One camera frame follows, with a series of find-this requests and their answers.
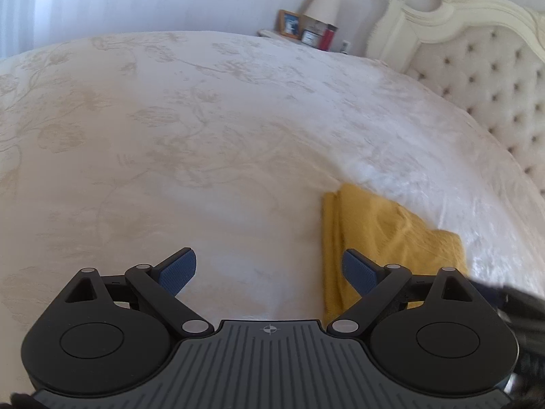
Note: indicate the white table lamp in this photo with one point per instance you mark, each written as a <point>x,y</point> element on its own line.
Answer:
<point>322,6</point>

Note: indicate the yellow knit sweater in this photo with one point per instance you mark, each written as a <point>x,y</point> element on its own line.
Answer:
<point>383,230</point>

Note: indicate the white wall outlet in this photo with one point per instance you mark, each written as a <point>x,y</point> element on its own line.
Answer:
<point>345,47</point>

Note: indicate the white nightstand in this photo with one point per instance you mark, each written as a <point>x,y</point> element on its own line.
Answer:
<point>272,34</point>

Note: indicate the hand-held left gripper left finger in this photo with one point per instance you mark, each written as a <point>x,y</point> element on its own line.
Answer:
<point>179,270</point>

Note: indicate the red candle jar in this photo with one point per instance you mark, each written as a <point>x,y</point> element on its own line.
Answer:
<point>329,37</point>

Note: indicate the white sheer curtain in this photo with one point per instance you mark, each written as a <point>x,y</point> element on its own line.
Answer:
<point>25,8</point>

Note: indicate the white floral bedspread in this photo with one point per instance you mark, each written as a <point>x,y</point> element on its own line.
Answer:
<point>191,136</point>

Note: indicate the cream tufted headboard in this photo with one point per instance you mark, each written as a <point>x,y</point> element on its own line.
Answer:
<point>481,59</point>

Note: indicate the wooden picture frame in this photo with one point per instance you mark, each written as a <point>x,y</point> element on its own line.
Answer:
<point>291,23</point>

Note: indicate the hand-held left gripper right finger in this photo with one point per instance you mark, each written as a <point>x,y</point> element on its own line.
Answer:
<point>360,270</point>

